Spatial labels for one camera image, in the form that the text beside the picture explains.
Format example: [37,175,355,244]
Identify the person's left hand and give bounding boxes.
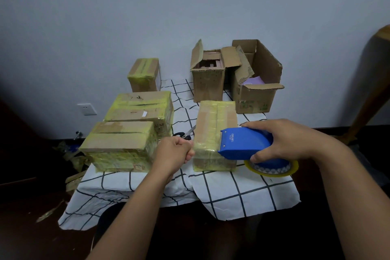
[152,136,196,180]

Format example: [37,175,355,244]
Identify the person's right hand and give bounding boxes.
[242,119,339,164]

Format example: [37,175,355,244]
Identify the blue tape dispenser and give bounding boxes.
[218,127,290,175]

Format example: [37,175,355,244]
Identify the narrow taped cardboard box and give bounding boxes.
[193,100,239,172]

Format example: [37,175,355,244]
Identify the person's right forearm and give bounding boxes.
[314,141,390,260]

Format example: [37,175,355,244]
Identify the person's left forearm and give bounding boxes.
[87,165,177,260]

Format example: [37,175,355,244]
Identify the yellow tape roll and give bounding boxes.
[244,159,299,177]

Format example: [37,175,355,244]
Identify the white checked tablecloth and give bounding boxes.
[58,78,301,232]

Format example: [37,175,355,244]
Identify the wide taped cardboard box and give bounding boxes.
[104,91,174,139]

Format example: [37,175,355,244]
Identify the large open cardboard box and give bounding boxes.
[230,39,285,114]

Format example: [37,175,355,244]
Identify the flat taped cardboard box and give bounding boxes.
[79,120,158,173]

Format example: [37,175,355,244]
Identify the open cardboard box with insert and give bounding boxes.
[190,39,242,103]

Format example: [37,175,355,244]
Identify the purple paper item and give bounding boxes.
[242,76,266,86]

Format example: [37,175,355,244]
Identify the small taped cardboard box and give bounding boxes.
[127,58,161,93]

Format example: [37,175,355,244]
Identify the crumpled tape scrap pile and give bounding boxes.
[54,140,92,172]

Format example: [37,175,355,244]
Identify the cardboard scrap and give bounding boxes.
[65,170,88,192]

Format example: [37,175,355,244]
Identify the wooden furniture leg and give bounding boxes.
[338,25,390,145]

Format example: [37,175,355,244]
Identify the long tape scrap strip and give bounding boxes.
[36,200,66,224]

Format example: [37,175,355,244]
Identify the black-handled scissors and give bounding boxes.
[172,125,197,141]

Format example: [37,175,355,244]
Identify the white wall socket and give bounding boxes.
[77,103,98,116]

